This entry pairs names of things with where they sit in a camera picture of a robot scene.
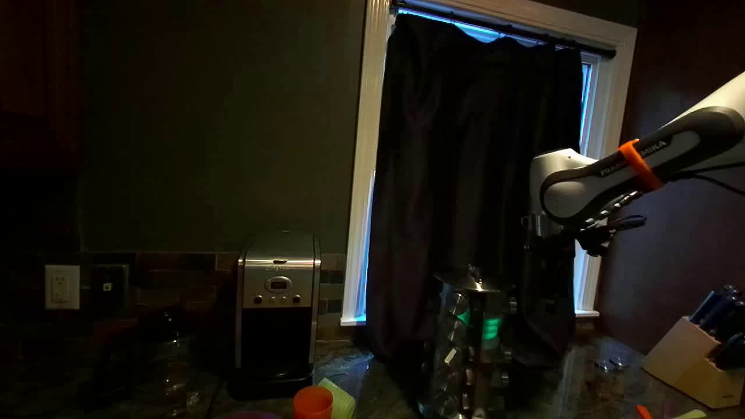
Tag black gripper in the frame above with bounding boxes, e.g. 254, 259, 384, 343
524, 212, 577, 315

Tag dark wall outlet plate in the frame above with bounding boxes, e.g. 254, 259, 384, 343
86, 262, 131, 312

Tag wooden knife block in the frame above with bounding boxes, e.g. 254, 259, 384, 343
641, 312, 745, 412

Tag orange plastic cup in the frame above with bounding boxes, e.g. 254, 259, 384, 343
291, 383, 336, 419

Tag silver spice rack stand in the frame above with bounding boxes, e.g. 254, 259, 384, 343
417, 266, 514, 419

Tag light green plastic cup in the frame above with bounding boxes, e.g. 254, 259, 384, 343
318, 378, 358, 419

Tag silver black coffee maker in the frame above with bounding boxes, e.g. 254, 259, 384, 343
230, 229, 323, 401

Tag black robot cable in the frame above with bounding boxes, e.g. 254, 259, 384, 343
689, 169, 745, 198

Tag orange strap on arm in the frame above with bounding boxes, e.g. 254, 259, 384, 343
618, 138, 667, 194

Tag black window curtain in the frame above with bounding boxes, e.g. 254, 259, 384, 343
366, 12, 586, 366

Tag white window frame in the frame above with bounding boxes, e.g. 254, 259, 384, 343
339, 0, 641, 329

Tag white light switch plate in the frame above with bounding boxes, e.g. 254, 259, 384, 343
42, 262, 85, 312

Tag black handled knife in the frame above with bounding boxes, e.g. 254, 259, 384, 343
709, 331, 745, 372

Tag glass coffee carafe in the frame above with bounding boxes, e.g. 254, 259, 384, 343
124, 307, 208, 419

